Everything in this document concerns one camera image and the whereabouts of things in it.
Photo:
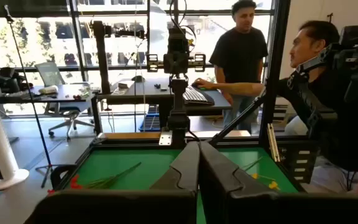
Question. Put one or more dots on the black panel with white labels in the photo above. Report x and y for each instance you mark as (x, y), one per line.
(287, 168)

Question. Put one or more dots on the black tripod stand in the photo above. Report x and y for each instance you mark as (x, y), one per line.
(30, 93)

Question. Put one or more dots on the grey desk with post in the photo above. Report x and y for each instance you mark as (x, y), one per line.
(141, 90)

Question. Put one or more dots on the black desk with chair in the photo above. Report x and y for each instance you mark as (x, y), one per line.
(64, 95)

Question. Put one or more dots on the grey desk with keyboard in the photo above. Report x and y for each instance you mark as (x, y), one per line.
(219, 101)

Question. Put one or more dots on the silver aluminium strip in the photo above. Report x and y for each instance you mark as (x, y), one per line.
(273, 146)

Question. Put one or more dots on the white office chair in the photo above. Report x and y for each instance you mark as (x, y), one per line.
(50, 74)

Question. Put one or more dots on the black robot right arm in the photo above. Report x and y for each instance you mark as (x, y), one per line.
(177, 118)

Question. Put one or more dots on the yellow flower bunch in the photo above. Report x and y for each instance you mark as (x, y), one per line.
(273, 185)

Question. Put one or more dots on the black desk post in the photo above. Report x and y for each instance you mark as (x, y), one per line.
(101, 62)

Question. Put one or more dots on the silver metal bracket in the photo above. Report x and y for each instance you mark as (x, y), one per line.
(165, 139)

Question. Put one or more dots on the standing person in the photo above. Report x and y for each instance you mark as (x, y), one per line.
(239, 53)

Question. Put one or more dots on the black computer keyboard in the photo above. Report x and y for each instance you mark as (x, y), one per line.
(197, 96)

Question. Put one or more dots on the seated person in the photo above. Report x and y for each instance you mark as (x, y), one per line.
(353, 149)

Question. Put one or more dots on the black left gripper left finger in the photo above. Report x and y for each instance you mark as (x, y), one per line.
(120, 205)

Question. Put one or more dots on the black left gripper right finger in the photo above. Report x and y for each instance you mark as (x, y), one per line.
(259, 208)

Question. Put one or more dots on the red flower bunch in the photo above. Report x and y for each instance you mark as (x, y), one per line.
(75, 183)

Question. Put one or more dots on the black aluminium table frame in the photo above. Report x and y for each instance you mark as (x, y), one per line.
(277, 62)

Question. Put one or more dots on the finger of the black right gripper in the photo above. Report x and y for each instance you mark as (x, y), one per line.
(182, 64)
(170, 64)

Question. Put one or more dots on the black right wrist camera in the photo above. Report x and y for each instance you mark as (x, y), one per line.
(178, 40)

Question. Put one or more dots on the blue plastic crate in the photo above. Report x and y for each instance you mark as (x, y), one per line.
(150, 123)

